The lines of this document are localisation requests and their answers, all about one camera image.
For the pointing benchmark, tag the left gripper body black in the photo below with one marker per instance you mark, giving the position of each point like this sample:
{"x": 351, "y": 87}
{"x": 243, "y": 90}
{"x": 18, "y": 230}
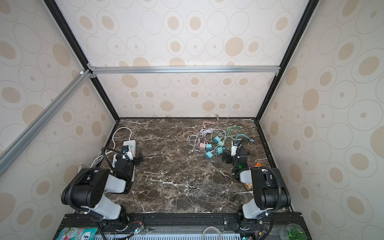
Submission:
{"x": 135, "y": 159}

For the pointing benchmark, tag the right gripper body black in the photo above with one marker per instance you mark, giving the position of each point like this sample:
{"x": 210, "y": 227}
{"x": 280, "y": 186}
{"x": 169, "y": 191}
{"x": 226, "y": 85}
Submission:
{"x": 229, "y": 156}

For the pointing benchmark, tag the teal charger plug front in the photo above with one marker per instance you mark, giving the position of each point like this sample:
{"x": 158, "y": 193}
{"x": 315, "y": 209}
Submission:
{"x": 209, "y": 155}

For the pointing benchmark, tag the teal charger plug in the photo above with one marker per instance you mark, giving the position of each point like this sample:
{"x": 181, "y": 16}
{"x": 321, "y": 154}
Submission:
{"x": 209, "y": 147}
{"x": 219, "y": 150}
{"x": 209, "y": 155}
{"x": 216, "y": 139}

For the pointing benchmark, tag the long white colourful power strip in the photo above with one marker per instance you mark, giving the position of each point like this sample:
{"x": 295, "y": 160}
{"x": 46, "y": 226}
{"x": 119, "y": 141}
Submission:
{"x": 132, "y": 145}

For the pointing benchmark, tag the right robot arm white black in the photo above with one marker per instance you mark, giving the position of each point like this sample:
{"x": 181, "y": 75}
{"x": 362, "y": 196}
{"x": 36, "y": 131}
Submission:
{"x": 270, "y": 192}

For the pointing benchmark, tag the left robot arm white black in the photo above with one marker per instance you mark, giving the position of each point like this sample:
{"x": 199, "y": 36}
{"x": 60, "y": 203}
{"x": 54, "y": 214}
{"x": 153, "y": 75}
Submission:
{"x": 86, "y": 192}

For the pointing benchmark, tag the teal charger plug right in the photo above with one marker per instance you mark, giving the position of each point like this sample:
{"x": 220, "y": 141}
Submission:
{"x": 219, "y": 150}

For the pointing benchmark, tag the teal charger plug back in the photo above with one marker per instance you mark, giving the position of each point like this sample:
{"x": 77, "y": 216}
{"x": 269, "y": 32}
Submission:
{"x": 216, "y": 139}

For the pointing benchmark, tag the teal charger plug near pink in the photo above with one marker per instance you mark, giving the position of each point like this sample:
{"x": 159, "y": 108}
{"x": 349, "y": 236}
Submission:
{"x": 209, "y": 147}

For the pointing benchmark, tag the colourful candy bag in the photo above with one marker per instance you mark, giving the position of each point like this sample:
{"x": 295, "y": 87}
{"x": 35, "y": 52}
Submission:
{"x": 247, "y": 177}

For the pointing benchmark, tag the green snack packet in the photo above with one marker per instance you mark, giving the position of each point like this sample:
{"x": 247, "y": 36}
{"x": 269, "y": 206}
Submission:
{"x": 77, "y": 234}

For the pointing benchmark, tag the clear cup with green leaves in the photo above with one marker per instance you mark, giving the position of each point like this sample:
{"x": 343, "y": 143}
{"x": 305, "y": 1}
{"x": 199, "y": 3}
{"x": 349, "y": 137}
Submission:
{"x": 293, "y": 232}

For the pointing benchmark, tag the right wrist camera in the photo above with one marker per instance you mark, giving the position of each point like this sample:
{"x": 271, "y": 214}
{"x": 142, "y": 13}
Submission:
{"x": 234, "y": 148}

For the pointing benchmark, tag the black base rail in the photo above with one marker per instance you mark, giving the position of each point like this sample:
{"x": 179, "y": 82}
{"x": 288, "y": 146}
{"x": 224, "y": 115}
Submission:
{"x": 230, "y": 222}

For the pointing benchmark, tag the horizontal aluminium rail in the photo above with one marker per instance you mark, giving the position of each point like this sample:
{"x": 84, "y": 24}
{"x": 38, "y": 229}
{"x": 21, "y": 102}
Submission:
{"x": 178, "y": 70}

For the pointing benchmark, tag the diagonal aluminium rail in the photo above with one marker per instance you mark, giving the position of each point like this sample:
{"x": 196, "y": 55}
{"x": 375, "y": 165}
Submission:
{"x": 27, "y": 136}

